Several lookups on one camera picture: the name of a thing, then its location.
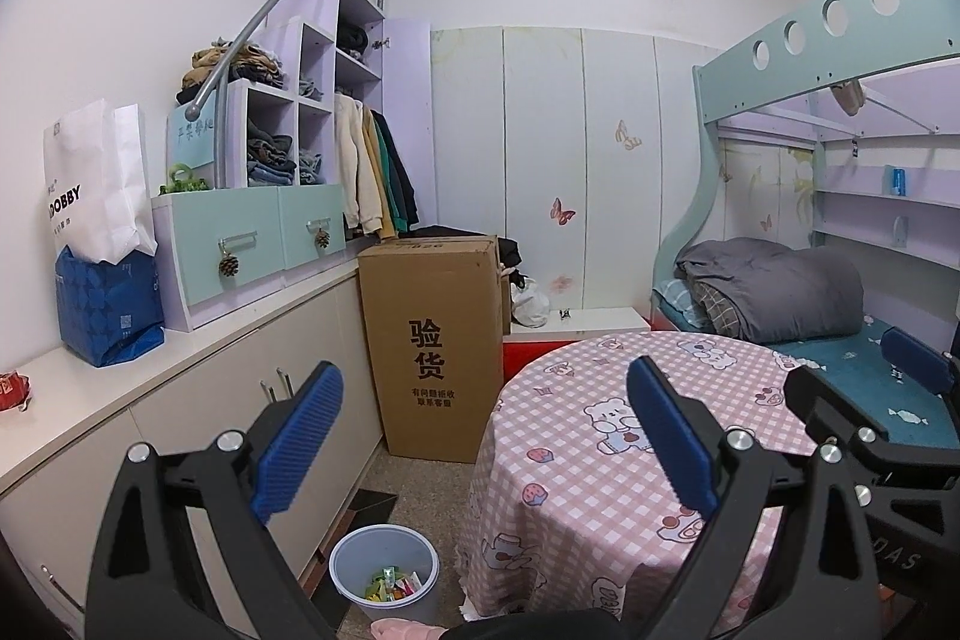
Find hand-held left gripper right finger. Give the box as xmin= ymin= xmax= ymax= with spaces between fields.
xmin=626 ymin=355 xmax=882 ymax=640

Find brown clothes pile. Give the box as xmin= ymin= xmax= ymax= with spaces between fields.
xmin=178 ymin=40 xmax=286 ymax=105

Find red snack packet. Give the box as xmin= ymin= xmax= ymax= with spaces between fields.
xmin=0 ymin=370 xmax=35 ymax=412

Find grey blanket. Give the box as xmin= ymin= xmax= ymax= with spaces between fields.
xmin=675 ymin=237 xmax=865 ymax=342

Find cream hanging garment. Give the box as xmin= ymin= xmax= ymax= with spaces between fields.
xmin=334 ymin=96 xmax=380 ymax=232

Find black hanging garment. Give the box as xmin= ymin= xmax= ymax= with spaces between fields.
xmin=375 ymin=111 xmax=419 ymax=229

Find green hanging garment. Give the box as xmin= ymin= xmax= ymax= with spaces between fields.
xmin=375 ymin=115 xmax=406 ymax=236

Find cream low cabinet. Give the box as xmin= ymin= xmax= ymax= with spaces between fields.
xmin=0 ymin=250 xmax=391 ymax=640

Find narrow mint drawer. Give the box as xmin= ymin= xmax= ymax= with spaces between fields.
xmin=277 ymin=182 xmax=347 ymax=271

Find mint bunk bed frame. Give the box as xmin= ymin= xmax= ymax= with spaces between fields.
xmin=651 ymin=0 xmax=960 ymax=341

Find blue shopping bag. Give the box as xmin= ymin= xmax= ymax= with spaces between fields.
xmin=55 ymin=246 xmax=166 ymax=369

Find plaid cloth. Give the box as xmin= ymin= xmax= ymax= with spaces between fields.
xmin=690 ymin=280 xmax=732 ymax=335

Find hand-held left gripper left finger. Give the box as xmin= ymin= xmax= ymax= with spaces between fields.
xmin=86 ymin=360 xmax=346 ymax=640

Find pile of colourful wrappers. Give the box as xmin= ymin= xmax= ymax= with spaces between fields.
xmin=365 ymin=565 xmax=425 ymax=605

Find light blue trash bin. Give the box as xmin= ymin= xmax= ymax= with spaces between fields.
xmin=330 ymin=524 xmax=441 ymax=626

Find white wardrobe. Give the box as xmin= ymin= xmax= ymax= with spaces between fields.
xmin=429 ymin=26 xmax=713 ymax=330

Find purple bed shelf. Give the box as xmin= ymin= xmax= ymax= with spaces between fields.
xmin=814 ymin=145 xmax=960 ymax=266

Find white shopping bag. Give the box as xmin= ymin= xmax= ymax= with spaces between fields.
xmin=41 ymin=98 xmax=160 ymax=266

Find wide mint drawer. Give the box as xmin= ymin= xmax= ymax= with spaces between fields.
xmin=152 ymin=186 xmax=287 ymax=311

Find pink slipper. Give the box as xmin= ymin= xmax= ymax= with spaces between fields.
xmin=371 ymin=617 xmax=451 ymax=640

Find green hair claw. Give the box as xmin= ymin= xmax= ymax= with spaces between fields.
xmin=157 ymin=164 xmax=211 ymax=195

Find black folded clothes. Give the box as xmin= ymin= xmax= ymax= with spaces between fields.
xmin=335 ymin=21 xmax=368 ymax=60

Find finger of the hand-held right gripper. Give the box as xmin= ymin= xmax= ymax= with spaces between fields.
xmin=782 ymin=367 xmax=914 ymax=485
xmin=881 ymin=326 xmax=960 ymax=399

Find brown hanging cloth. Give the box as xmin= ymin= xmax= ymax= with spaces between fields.
xmin=829 ymin=80 xmax=867 ymax=116

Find white plastic bag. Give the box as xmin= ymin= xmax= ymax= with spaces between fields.
xmin=510 ymin=276 xmax=552 ymax=327

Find red storage box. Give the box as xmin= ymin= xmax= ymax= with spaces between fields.
xmin=501 ymin=308 xmax=652 ymax=386

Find tall cardboard box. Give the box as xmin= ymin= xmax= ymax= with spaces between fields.
xmin=356 ymin=235 xmax=505 ymax=465

